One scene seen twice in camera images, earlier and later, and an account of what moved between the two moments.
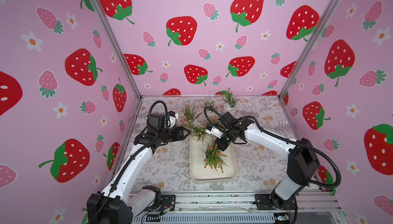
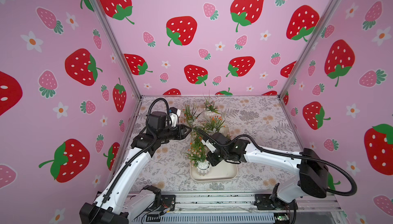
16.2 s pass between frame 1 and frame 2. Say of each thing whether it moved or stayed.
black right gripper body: moved
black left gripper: stayed
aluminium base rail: stayed
